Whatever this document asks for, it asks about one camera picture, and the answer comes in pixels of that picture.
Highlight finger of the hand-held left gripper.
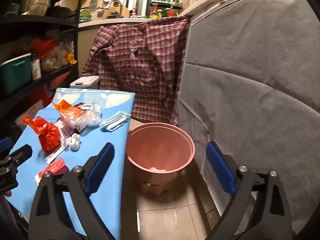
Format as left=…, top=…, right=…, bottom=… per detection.
left=0, top=137, right=12, bottom=155
left=6, top=145, right=33, bottom=167

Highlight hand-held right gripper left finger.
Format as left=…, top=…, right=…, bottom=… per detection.
left=28, top=142, right=116, bottom=240

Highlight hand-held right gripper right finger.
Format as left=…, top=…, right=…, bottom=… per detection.
left=205, top=141, right=293, bottom=240

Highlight red and white packet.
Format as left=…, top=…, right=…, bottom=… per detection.
left=45, top=146, right=67, bottom=164

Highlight red plastic bag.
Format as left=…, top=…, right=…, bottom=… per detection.
left=22, top=116, right=61, bottom=152

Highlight white tissue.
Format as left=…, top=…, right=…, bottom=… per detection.
left=67, top=133, right=81, bottom=151

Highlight small red box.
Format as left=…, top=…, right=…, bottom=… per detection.
left=34, top=157, right=70, bottom=186

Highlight blue face mask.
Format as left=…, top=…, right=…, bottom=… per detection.
left=99, top=111, right=132, bottom=132

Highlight clear straw wrappers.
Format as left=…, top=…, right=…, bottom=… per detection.
left=55, top=120, right=80, bottom=148

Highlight clear plastic bag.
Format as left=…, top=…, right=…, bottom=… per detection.
left=75, top=101, right=103, bottom=128

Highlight pink plastic bin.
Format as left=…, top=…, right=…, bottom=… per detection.
left=126, top=122, right=195, bottom=197

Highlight orange snack packet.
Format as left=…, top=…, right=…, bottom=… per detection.
left=52, top=99, right=87, bottom=124

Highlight blue printed tablecloth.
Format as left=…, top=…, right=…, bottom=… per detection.
left=4, top=87, right=136, bottom=240

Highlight beige cardboard box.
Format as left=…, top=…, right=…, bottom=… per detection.
left=14, top=99, right=44, bottom=130

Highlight red cardboard box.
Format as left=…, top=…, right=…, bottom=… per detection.
left=25, top=71, right=72, bottom=115

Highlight green storage box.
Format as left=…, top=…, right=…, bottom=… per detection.
left=0, top=53, right=32, bottom=95

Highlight white jar red label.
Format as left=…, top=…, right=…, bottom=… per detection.
left=30, top=54, right=42, bottom=81

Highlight small white lidded bin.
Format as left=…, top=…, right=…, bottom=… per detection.
left=69, top=75, right=100, bottom=89

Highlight grey cloth cover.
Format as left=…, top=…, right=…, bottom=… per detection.
left=176, top=0, right=320, bottom=233

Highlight clear plastic bags bundle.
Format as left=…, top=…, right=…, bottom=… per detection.
left=40, top=39, right=75, bottom=72

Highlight red plaid shirt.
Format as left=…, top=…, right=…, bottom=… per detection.
left=81, top=16, right=190, bottom=127

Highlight orange plastic bag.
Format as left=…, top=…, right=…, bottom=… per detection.
left=30, top=37, right=59, bottom=58

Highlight black metal shelf rack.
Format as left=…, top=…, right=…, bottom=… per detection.
left=0, top=0, right=94, bottom=120

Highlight black pot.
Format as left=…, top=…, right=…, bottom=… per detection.
left=47, top=5, right=72, bottom=20

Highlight green plates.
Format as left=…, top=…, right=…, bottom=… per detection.
left=79, top=9, right=93, bottom=23

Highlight wooden cutting board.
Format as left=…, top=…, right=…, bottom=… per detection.
left=104, top=1, right=130, bottom=18

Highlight metal grater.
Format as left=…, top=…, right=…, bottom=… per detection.
left=90, top=0, right=102, bottom=13

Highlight row of sauce bottles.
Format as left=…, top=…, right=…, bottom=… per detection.
left=149, top=6, right=180, bottom=19

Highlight metal faucet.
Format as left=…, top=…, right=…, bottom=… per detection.
left=108, top=0, right=123, bottom=18

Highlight wall shelf with cups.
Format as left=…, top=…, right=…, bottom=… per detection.
left=149, top=0, right=183, bottom=9

